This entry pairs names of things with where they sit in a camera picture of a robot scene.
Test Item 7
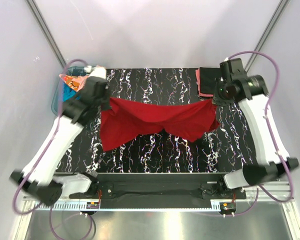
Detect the red t shirt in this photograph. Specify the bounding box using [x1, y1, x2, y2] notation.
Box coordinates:
[99, 97, 220, 152]

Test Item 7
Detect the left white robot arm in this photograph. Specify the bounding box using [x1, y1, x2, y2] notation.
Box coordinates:
[10, 66, 111, 207]

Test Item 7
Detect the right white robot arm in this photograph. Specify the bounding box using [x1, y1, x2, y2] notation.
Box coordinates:
[212, 75, 299, 189]

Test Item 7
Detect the pink printed t shirt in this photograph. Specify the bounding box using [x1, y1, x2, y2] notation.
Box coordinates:
[59, 65, 106, 92]

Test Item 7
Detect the folded black t shirt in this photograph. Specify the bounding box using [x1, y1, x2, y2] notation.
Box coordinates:
[199, 67, 222, 94]

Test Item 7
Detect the blue t shirt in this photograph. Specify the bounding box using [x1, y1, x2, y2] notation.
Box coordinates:
[57, 83, 77, 102]

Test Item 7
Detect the blue plastic bin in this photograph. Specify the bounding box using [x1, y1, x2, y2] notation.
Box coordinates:
[51, 66, 88, 116]

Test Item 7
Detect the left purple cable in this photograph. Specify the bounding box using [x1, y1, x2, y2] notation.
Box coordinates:
[12, 58, 98, 240]

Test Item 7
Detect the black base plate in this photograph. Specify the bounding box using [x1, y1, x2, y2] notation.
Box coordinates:
[69, 173, 247, 211]

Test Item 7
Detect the white slotted cable duct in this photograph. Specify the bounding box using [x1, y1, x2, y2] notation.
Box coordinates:
[38, 200, 221, 212]

